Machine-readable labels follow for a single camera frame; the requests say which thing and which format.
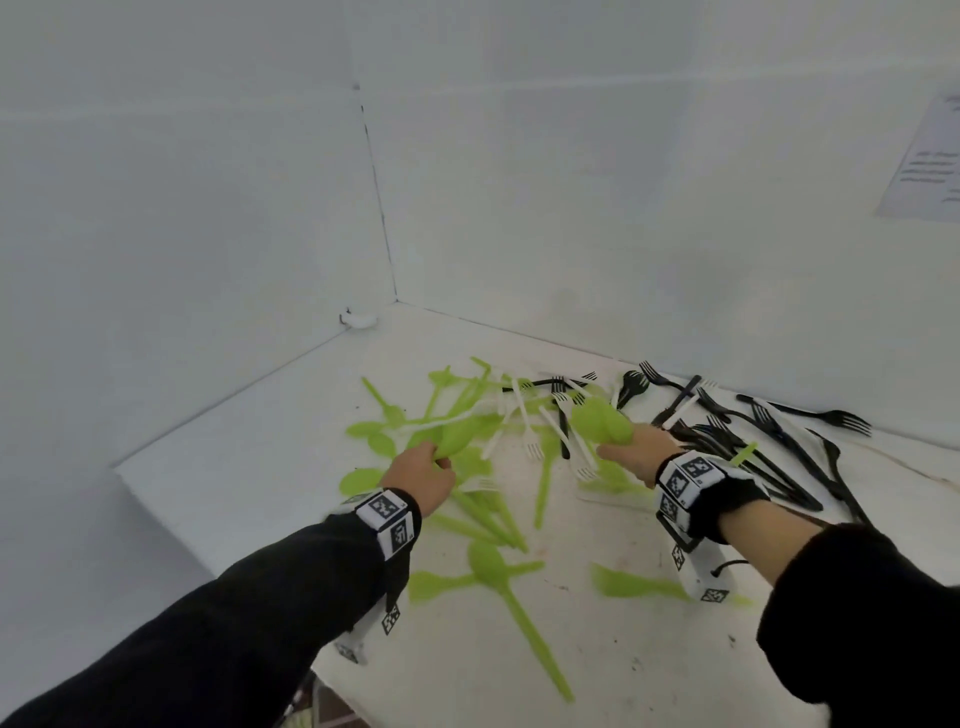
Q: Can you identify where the person's left hand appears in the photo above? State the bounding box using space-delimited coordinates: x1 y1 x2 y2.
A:
380 440 457 519

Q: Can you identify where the person's right hand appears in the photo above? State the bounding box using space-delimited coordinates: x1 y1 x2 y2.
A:
596 423 684 489

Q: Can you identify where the green plastic spoon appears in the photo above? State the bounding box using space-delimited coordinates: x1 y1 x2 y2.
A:
408 414 500 463

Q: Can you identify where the pile of plastic cutlery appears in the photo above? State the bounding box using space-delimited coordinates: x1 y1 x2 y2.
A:
337 356 759 705

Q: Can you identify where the pile of white plastic forks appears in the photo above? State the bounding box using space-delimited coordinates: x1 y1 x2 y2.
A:
408 371 721 511

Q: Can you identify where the pile of black plastic forks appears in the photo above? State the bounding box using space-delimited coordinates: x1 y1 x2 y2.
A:
500 359 875 526

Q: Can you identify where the person's left forearm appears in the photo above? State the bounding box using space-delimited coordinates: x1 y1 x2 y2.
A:
0 513 410 728

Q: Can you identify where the black marker left wrist band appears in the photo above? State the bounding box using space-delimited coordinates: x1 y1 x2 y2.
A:
329 487 423 613

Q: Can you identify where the black marker wrist band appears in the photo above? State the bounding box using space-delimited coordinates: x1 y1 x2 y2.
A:
653 449 772 545
329 487 423 613

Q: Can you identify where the black marker right wrist band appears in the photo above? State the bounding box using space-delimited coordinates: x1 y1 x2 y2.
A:
653 449 772 545

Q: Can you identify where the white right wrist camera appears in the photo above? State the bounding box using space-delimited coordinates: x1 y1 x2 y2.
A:
671 539 733 605

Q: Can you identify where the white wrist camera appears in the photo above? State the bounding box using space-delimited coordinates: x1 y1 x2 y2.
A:
333 599 403 667
671 539 733 605

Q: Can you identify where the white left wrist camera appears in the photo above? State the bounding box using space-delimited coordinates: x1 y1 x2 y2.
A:
333 599 403 667

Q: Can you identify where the printed paper wall notice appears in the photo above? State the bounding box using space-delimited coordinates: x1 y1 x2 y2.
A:
875 89 960 225

